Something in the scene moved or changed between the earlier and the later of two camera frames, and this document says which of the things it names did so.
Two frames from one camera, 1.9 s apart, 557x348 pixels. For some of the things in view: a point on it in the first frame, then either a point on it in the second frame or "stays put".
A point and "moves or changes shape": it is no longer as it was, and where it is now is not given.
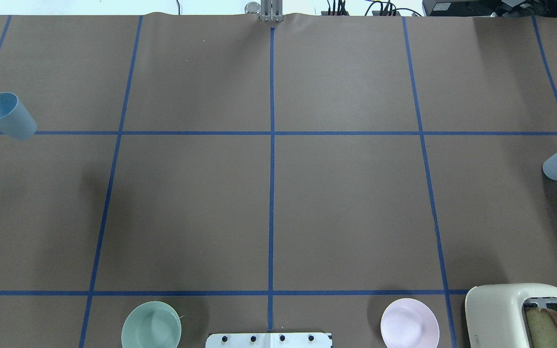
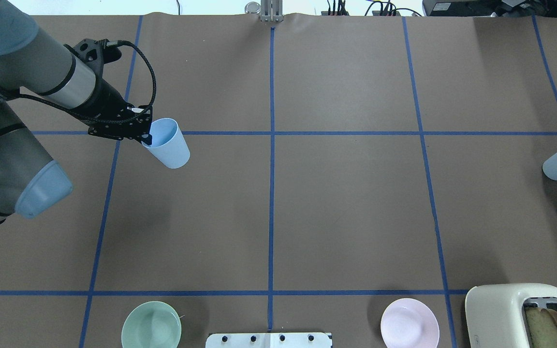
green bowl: [153, 324] stays put
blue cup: [10, 116] moves or changes shape
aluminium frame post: [271, 10] stays put
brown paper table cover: [296, 177] stays put
